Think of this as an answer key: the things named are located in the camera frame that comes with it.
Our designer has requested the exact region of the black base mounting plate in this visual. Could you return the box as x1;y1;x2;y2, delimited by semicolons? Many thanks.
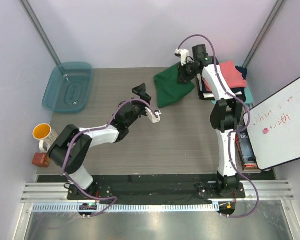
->
36;173;277;206

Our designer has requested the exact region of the red brown block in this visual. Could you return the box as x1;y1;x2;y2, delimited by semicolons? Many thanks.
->
32;153;50;168

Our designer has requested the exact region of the white whiteboard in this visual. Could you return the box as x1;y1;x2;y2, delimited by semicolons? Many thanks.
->
243;77;300;170

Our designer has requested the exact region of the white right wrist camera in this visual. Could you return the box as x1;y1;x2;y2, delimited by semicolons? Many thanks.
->
174;49;190;66

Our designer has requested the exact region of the teal plastic tray lid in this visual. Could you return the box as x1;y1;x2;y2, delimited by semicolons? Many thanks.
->
210;84;254;105

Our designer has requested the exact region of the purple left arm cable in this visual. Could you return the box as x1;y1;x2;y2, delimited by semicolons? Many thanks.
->
61;98;159;217

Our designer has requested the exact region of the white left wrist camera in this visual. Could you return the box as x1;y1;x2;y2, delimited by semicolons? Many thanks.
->
145;107;162;124

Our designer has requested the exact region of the aluminium extrusion rail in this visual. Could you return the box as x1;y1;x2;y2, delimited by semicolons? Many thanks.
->
21;180;294;206

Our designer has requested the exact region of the folded navy t shirt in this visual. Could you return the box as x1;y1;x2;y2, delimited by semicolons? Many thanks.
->
228;66;248;89

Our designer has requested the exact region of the aluminium corner post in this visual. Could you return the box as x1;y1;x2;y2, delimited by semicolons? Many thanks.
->
242;0;287;68
19;0;62;66

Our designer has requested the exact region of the white floral mug orange inside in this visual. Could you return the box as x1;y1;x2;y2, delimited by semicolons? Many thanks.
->
32;123;59;153

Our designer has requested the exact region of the teal translucent plastic bin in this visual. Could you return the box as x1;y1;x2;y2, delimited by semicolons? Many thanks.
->
42;62;94;114

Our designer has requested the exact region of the left aluminium corner post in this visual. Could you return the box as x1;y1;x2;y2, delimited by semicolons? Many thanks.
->
19;0;62;66

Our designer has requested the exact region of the folded coral t shirt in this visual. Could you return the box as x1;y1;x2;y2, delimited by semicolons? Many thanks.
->
201;60;248;92

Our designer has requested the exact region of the green t shirt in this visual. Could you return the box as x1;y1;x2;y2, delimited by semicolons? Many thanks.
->
153;63;195;109

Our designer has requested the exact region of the white slotted cable duct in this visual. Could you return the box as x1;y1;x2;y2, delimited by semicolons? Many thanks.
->
32;202;220;213

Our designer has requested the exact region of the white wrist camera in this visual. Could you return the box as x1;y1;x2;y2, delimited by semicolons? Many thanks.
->
174;49;190;66
145;107;162;124

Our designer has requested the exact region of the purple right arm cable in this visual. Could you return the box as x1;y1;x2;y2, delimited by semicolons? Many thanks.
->
176;34;260;219

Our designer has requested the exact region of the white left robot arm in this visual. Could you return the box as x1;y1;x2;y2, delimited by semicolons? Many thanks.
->
47;83;160;200

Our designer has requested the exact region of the pink whiteboard magnet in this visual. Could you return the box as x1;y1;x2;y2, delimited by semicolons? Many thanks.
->
263;128;269;135

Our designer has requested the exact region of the dark blue book box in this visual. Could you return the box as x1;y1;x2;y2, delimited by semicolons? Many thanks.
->
235;130;257;165

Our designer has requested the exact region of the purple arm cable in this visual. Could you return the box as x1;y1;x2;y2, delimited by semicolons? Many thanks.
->
176;34;260;219
61;98;159;217

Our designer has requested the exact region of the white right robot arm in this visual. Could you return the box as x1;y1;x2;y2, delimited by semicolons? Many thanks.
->
175;44;246;198

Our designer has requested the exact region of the right aluminium corner post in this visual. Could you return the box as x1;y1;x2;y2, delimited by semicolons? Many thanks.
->
242;0;287;68

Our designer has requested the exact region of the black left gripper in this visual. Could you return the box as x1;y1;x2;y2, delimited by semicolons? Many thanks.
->
125;84;153;128

